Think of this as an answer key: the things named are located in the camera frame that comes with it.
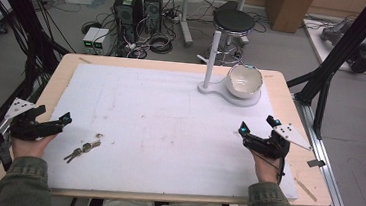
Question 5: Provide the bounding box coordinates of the small black computer tower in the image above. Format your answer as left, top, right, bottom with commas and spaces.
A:
140, 0, 165, 35

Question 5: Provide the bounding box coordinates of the brown cardboard box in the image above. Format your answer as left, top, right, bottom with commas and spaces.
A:
263, 0, 317, 36

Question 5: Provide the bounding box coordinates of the bunch of metal keys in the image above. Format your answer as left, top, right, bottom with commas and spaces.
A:
62, 130, 105, 167

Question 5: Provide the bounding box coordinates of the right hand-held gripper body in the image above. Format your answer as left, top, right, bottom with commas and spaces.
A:
242, 119, 314, 163

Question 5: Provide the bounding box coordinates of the person's left hand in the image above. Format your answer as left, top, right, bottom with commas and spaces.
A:
9, 129, 58, 163

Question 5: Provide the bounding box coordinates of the person's right hand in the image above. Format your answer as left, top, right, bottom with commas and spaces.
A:
247, 148, 283, 186

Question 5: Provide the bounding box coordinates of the black round stool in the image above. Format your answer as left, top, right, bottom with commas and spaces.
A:
208, 0, 259, 67

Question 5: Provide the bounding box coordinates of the white board with grey machine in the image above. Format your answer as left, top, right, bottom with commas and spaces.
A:
297, 15, 366, 77

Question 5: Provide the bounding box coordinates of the black metal frame beam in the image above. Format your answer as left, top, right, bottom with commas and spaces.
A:
282, 0, 366, 144
0, 0, 76, 174

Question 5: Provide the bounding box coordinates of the white ceramic bowl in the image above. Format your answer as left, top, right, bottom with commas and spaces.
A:
224, 63, 265, 102

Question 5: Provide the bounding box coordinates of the grey tape piece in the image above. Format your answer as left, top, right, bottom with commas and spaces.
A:
306, 158, 328, 170

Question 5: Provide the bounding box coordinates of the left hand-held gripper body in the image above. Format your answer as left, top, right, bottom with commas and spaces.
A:
1, 95, 59, 144

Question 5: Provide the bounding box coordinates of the large black computer tower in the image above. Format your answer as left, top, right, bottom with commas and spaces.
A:
109, 0, 146, 43

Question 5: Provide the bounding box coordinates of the white metal desk leg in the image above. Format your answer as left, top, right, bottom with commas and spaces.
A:
174, 0, 198, 49

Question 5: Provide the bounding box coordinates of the white power supply box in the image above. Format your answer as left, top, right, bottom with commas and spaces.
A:
81, 25, 101, 53
91, 27, 111, 56

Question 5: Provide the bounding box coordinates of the aluminium rail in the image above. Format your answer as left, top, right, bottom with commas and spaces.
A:
283, 92, 366, 206

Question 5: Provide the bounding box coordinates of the white stand with round base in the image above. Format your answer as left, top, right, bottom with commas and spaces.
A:
195, 28, 267, 110

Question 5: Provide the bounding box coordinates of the black gripper strap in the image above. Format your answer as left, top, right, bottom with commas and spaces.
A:
0, 130, 16, 172

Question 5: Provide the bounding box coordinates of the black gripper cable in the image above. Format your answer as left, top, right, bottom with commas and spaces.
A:
252, 151, 288, 186

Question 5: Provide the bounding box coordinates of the white table mat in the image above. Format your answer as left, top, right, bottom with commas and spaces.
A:
40, 58, 309, 206

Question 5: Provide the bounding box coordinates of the thin wooden stick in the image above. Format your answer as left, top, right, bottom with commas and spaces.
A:
292, 177, 320, 203

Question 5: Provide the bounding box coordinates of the coiled black cable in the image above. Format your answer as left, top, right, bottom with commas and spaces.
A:
147, 32, 175, 56

